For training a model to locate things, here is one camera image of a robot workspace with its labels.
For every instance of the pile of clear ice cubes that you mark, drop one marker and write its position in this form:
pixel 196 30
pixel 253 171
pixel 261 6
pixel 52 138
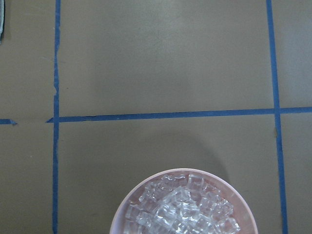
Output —
pixel 180 204

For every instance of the pink bowl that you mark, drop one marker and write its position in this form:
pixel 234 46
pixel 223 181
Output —
pixel 242 212

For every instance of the grey folded cloth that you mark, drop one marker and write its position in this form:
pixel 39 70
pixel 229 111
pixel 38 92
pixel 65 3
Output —
pixel 2 17

